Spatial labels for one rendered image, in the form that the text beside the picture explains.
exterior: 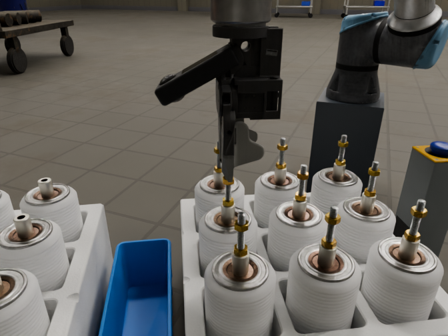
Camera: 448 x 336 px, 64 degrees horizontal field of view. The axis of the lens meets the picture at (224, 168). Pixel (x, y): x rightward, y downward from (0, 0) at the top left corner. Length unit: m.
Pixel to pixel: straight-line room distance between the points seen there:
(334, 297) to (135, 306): 0.44
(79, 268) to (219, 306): 0.26
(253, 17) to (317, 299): 0.36
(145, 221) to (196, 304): 0.53
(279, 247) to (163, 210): 0.55
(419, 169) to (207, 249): 0.43
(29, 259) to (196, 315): 0.25
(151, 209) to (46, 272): 0.53
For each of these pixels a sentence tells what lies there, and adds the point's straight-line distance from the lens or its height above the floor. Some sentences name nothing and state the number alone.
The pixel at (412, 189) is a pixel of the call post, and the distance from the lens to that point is 0.79.
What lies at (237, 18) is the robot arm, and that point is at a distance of 0.45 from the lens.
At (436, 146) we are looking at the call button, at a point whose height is 0.33.
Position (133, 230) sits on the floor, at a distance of 1.02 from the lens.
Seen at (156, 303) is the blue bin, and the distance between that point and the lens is 0.81.
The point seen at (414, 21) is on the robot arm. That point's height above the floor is 0.52.
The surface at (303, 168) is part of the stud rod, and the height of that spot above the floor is 0.34.
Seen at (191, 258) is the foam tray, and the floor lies 0.18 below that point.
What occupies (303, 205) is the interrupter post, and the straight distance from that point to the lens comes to 0.59.
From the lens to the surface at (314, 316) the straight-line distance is 0.53.
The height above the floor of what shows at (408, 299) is 0.22.
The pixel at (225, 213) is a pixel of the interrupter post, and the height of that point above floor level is 0.27.
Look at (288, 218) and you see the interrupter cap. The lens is 0.60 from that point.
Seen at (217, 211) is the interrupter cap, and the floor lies 0.25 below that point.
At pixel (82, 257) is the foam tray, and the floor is 0.18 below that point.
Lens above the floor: 0.58
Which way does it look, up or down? 26 degrees down
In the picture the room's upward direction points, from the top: straight up
